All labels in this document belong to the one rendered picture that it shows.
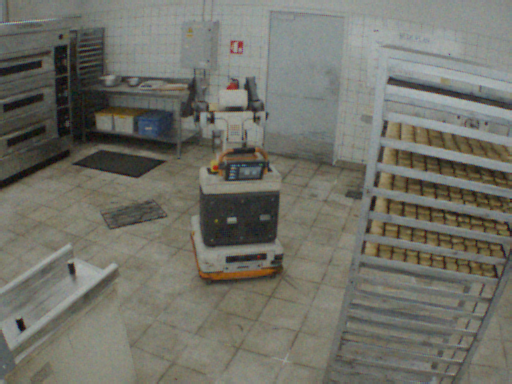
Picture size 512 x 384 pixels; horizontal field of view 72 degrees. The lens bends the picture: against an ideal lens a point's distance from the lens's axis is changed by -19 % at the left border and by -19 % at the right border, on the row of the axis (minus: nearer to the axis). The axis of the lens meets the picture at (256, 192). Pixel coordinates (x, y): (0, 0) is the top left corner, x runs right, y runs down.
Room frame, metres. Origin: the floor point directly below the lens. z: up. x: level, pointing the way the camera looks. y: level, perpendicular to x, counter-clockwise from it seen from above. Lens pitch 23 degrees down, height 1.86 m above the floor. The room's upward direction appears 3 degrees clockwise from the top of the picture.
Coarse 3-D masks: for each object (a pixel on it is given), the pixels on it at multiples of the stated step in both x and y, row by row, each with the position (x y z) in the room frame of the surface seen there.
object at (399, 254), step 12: (372, 252) 1.33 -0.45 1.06; (384, 252) 1.33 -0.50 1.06; (396, 252) 1.33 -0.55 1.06; (408, 252) 1.33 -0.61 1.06; (420, 252) 1.33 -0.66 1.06; (420, 264) 1.26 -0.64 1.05; (432, 264) 1.25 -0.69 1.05; (444, 264) 1.27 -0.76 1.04; (456, 264) 1.27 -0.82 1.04; (468, 264) 1.26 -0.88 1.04; (480, 264) 1.23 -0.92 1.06; (492, 276) 1.15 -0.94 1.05
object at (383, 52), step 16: (384, 48) 1.28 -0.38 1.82; (384, 64) 1.28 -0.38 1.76; (384, 80) 1.27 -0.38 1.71; (368, 160) 1.28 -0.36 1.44; (368, 176) 1.28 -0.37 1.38; (368, 192) 1.28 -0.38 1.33; (368, 208) 1.27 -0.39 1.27; (352, 256) 1.28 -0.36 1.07; (352, 272) 1.28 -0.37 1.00; (352, 288) 1.27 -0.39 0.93; (336, 336) 1.28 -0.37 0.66; (336, 352) 1.27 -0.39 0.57
